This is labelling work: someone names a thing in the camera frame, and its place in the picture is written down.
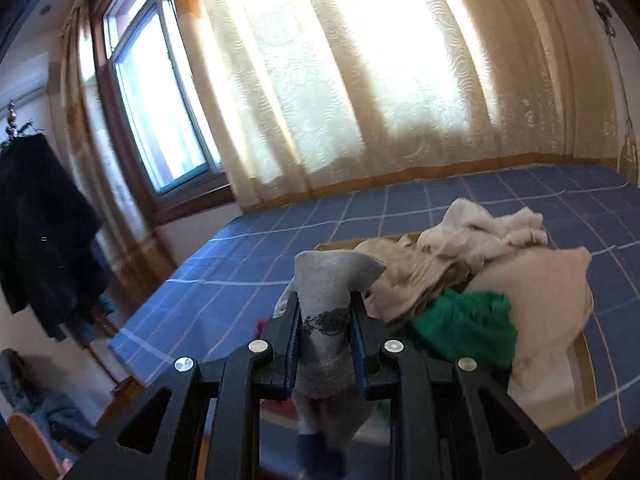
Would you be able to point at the teal garment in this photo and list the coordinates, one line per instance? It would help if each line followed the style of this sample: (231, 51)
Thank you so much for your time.
(102, 305)

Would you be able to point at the dark wooden desk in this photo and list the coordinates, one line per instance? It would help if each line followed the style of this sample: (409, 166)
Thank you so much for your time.
(125, 395)

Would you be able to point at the tan underwear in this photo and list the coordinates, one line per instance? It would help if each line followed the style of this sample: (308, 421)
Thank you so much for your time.
(410, 270)

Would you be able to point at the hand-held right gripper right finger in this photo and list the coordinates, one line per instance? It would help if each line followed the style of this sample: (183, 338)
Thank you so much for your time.
(361, 360)

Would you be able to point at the brass curtain tieback hook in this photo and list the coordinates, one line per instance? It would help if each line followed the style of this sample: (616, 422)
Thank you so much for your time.
(603, 12)

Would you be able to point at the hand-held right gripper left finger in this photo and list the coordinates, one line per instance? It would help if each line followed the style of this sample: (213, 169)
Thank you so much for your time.
(291, 360)

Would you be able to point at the white underwear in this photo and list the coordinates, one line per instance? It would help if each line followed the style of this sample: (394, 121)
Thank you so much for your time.
(475, 230)

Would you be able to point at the window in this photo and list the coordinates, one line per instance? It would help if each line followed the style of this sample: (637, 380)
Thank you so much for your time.
(155, 95)

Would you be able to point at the grey sock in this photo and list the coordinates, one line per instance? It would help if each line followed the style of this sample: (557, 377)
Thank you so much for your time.
(325, 300)

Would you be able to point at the cream lace curtain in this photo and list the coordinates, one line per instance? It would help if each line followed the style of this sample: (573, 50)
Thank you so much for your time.
(350, 85)

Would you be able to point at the blue checked tablecloth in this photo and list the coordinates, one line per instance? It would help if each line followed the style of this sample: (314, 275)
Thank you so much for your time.
(240, 280)

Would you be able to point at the wooden coat rack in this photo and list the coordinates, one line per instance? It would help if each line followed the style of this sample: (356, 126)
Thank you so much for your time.
(11, 117)

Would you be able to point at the shallow cardboard tray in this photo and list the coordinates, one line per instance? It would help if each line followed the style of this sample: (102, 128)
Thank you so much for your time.
(585, 370)

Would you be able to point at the beige patterned curtain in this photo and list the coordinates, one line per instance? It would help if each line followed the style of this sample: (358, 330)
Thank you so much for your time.
(75, 110)

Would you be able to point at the blue jacket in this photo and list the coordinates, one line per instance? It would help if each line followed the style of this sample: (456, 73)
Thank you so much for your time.
(45, 410)

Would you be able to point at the dark coat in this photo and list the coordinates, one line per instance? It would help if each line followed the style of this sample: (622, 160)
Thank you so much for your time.
(45, 235)

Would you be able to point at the green underwear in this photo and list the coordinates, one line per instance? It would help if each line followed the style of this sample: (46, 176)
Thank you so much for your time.
(460, 325)

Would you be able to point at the beige underwear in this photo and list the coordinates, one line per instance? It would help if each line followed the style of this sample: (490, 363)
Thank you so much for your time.
(545, 300)

